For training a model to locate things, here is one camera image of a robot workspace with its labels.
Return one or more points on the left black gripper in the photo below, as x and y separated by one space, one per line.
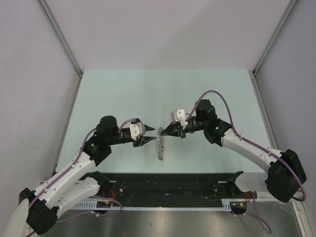
142 140

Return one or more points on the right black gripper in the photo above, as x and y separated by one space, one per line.
175 130

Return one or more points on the large silver keyring holder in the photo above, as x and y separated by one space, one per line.
160 144

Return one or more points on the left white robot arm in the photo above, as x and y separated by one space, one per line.
76 181

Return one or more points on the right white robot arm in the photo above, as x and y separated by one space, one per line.
284 170

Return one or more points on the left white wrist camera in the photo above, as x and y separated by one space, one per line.
137 129

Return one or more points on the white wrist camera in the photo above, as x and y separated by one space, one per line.
179 116
137 129

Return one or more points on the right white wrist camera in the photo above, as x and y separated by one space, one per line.
179 116

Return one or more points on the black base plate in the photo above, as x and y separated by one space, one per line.
172 188

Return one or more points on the white slotted cable duct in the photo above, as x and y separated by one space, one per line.
210 205

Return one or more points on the left aluminium frame post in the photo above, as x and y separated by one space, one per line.
59 35

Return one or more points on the aluminium frame post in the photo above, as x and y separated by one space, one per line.
59 35
275 35

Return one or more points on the right aluminium frame post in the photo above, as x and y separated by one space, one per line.
275 35

